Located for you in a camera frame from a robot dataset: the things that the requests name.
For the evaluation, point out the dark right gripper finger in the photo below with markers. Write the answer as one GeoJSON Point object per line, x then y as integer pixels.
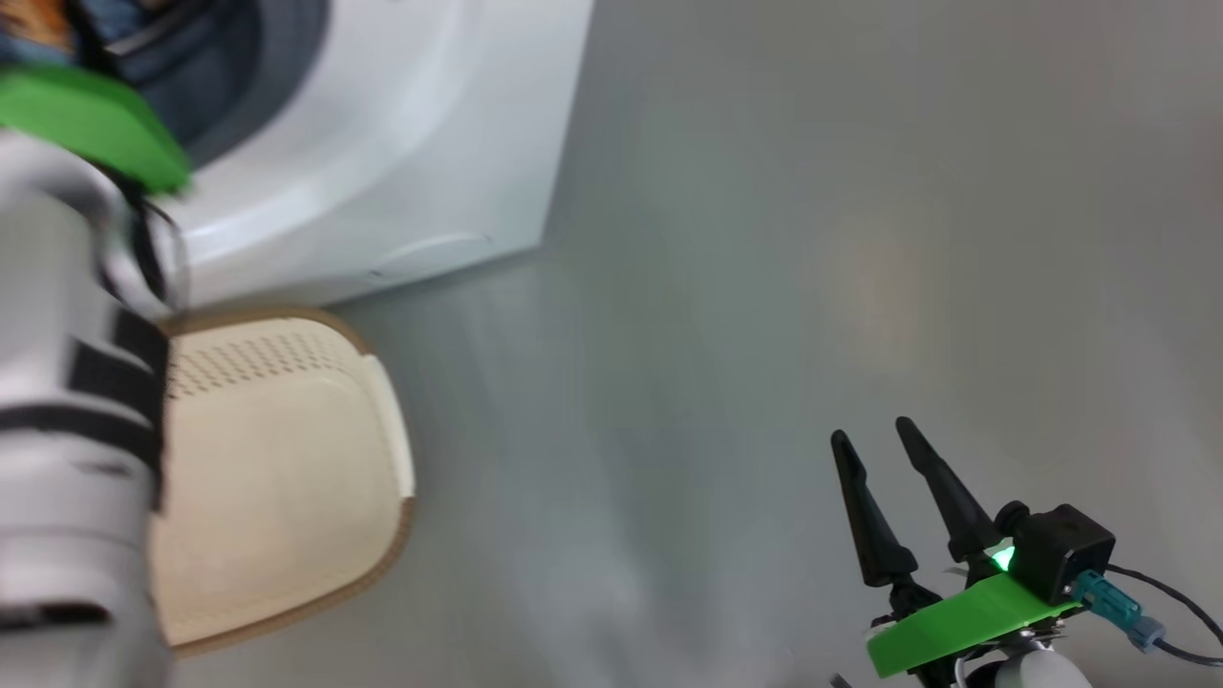
{"type": "Point", "coordinates": [946, 497]}
{"type": "Point", "coordinates": [874, 526]}

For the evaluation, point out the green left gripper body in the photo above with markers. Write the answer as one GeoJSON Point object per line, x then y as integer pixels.
{"type": "Point", "coordinates": [86, 115]}

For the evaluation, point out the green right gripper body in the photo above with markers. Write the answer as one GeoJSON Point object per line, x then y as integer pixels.
{"type": "Point", "coordinates": [975, 621]}

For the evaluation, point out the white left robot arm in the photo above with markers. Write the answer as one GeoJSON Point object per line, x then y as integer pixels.
{"type": "Point", "coordinates": [67, 535]}

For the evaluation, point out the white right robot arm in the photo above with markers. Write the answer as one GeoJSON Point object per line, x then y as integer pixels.
{"type": "Point", "coordinates": [1032, 674]}

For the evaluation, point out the grey rubber door gasket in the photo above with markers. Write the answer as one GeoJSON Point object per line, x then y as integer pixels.
{"type": "Point", "coordinates": [277, 67]}

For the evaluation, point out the white front-load washing machine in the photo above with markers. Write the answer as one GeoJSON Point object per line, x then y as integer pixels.
{"type": "Point", "coordinates": [430, 143]}

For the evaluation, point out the round white filter cover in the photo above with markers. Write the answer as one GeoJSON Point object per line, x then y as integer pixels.
{"type": "Point", "coordinates": [430, 253]}

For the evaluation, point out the cream perforated laundry basket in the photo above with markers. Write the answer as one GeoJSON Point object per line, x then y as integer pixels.
{"type": "Point", "coordinates": [277, 478]}

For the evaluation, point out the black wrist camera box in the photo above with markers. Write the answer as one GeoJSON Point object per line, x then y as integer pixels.
{"type": "Point", "coordinates": [1061, 549]}

